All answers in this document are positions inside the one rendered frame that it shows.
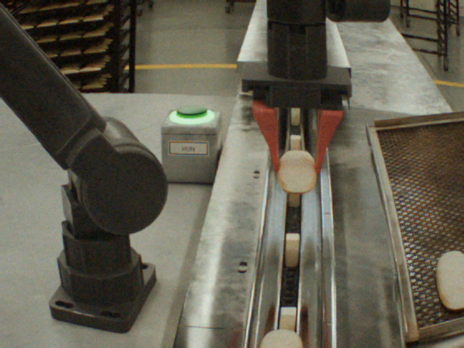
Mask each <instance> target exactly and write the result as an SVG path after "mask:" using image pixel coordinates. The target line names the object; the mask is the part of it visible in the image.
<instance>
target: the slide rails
mask: <svg viewBox="0 0 464 348"><path fill-rule="evenodd" d="M277 120H278V161H279V160H280V158H281V157H282V156H283V155H284V154H285V153H286V152H288V143H289V123H290V108H277ZM301 135H302V151H304V152H308V153H309V154H310V155H311V156H312V157H313V159H314V160H315V162H317V130H316V114H315V109H301ZM286 201H287V192H285V191H283V190H282V188H281V187H280V185H279V183H278V174H277V173H275V172H274V170H273V163H272V160H271V169H270V177H269V178H268V194H267V204H266V212H265V221H264V230H263V247H261V255H260V264H259V279H258V287H257V292H256V295H255V303H254V317H253V325H252V332H251V338H250V339H249V348H259V345H260V342H261V341H262V339H263V338H264V337H265V336H266V335H267V334H268V333H269V332H270V331H274V330H277V326H278V311H279V296H280V293H281V276H282V271H283V240H284V239H285V226H286V225H285V220H286ZM321 241H322V239H321V193H320V177H319V174H317V179H316V182H315V186H314V187H313V188H312V190H311V191H309V192H308V193H306V194H302V213H301V248H300V271H299V290H298V307H297V335H298V336H299V337H300V339H301V340H302V346H303V348H321V314H322V311H321V302H322V297H321V290H322V284H321V276H322V269H321V261H322V255H321Z"/></svg>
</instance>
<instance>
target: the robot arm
mask: <svg viewBox="0 0 464 348"><path fill-rule="evenodd" d="M390 5H391V1H390V0H267V24H268V35H267V52H268V63H246V64H245V65H244V70H243V74H242V77H241V92H243V93H246V94H247V93H248V92H249V91H253V101H252V107H251V110H252V114H253V116H254V119H255V121H256V122H257V124H258V126H259V128H260V130H261V132H262V134H263V137H264V140H265V142H266V143H267V145H268V150H269V153H270V155H271V159H272V163H273V170H274V172H275V173H278V120H277V108H296V109H319V113H318V123H317V162H316V169H317V174H319V173H320V172H321V167H322V163H323V160H324V156H325V154H326V150H327V147H328V146H329V142H330V141H331V139H332V137H333V135H334V133H335V131H336V130H337V128H338V124H339V122H340V121H341V119H342V117H343V102H342V97H341V96H342V95H345V96H346V98H348V99H349V98H351V97H352V92H351V90H352V83H351V79H350V76H349V73H348V70H347V69H344V68H343V67H330V66H328V65H327V63H326V60H327V50H326V43H327V39H326V18H327V19H328V20H329V21H331V22H342V23H344V22H350V23H352V22H358V23H359V22H364V23H367V22H371V23H375V22H378V23H381V22H385V21H386V20H387V19H388V17H389V14H390V9H391V6H390ZM0 97H1V99H2V100H3V101H4V103H6V104H7V106H8V107H9V108H10V109H11V110H12V111H13V113H14V114H15V115H16V116H18V118H19V119H20V120H21V121H22V123H23V124H24V125H25V126H27V128H28V129H29V131H30V132H31V133H33V135H34V136H35V137H36V139H37V140H38V142H39V143H40V144H41V145H42V146H43V148H45V149H46V151H47V152H48V153H49V155H50V156H51V157H52V159H53V160H54V161H55V162H57V163H58V164H59V166H60V167H61V168H62V169H63V170H64V171H66V170H67V174H68V184H66V185H62V186H60V188H61V196H62V205H63V214H64V216H65V218H66V220H62V221H61V227H62V230H63V233H62V242H63V245H64V249H62V252H61V253H60V256H59V257H58V258H57V265H58V270H59V272H60V283H61V285H60V286H59V287H58V288H57V290H56V292H55V293H54V294H53V296H52V297H51V299H50V301H49V304H50V311H51V316H52V318H54V319H55V320H58V321H63V322H69V323H72V324H76V325H81V326H87V327H90V328H94V329H100V330H101V331H111V332H113V333H121V334H124V333H126V332H129V331H130V329H131V327H132V326H133V323H134V322H135V321H136V319H137V316H138V314H139V313H140V310H141V309H142V307H143V306H144V303H145V301H146V300H147V298H148V296H149V295H148V294H149V293H150V292H151V291H152V288H153V287H154V286H155V282H156V281H157V275H156V268H155V266H154V265H153V264H151V263H145V262H143V261H142V258H141V254H139V253H137V251H136V250H135V249H134V248H133V247H132V246H130V234H136V233H137V232H139V231H142V230H144V229H146V228H147V227H148V226H149V225H151V224H152V223H153V222H154V221H155V220H156V219H157V218H158V217H159V215H160V214H161V212H162V209H163V207H164V205H165V204H166V200H167V190H168V186H167V177H166V174H165V172H164V171H163V168H162V164H161V163H160V162H159V160H158V159H157V157H156V156H155V155H154V154H153V153H152V152H151V151H150V150H149V149H148V148H147V147H146V146H145V145H143V144H142V143H140V142H139V141H138V138H137V137H136V136H135V135H134V134H133V133H132V132H131V131H130V130H129V129H128V128H127V126H126V124H124V123H123V122H121V121H120V120H118V119H116V118H115V117H112V118H111V117H107V116H100V113H99V112H98V111H96V110H95V108H94V107H93V106H92V105H91V103H90V102H89V101H88V100H87V98H85V97H84V95H83V94H81V93H80V92H79V91H78V90H77V89H76V87H74V85H73V84H71V81H70V79H67V78H66V76H65V75H64V74H63V73H62V72H61V71H60V70H59V68H57V67H56V65H55V64H54V63H53V61H51V59H50V58H49V57H48V56H47V55H46V54H45V52H43V50H42V49H41V48H40V47H39V46H38V45H37V44H36V43H35V42H34V41H33V40H32V39H31V37H30V36H29V35H28V34H27V33H26V32H25V30H23V28H22V27H21V26H20V24H19V23H18V22H17V21H16V19H14V17H13V16H12V15H11V14H10V12H8V9H6V8H5V7H4V6H3V5H2V4H1V3H0Z"/></svg>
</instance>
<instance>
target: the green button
mask: <svg viewBox="0 0 464 348"><path fill-rule="evenodd" d="M176 116H177V117H178V118H185V119H197V118H204V117H207V116H208V109H207V108H206V107H204V106H201V105H194V104H193V105H190V106H184V107H181V108H179V109H177V110H176Z"/></svg>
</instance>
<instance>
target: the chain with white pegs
mask: <svg viewBox="0 0 464 348"><path fill-rule="evenodd" d="M297 127H298V132H297ZM291 134H292V135H291ZM290 151H301V135H300V109H296V108H292V111H291V132H290ZM299 212H300V195H294V194H288V218H287V239H286V241H285V260H284V272H285V276H284V272H283V294H284V295H285V288H286V295H285V297H284V295H283V296H282V300H281V316H280V318H279V330H291V331H294V327H295V323H296V306H297V272H298V248H299V242H300V235H299ZM289 215H290V223H289ZM287 268H288V271H287ZM286 272H287V273H286Z"/></svg>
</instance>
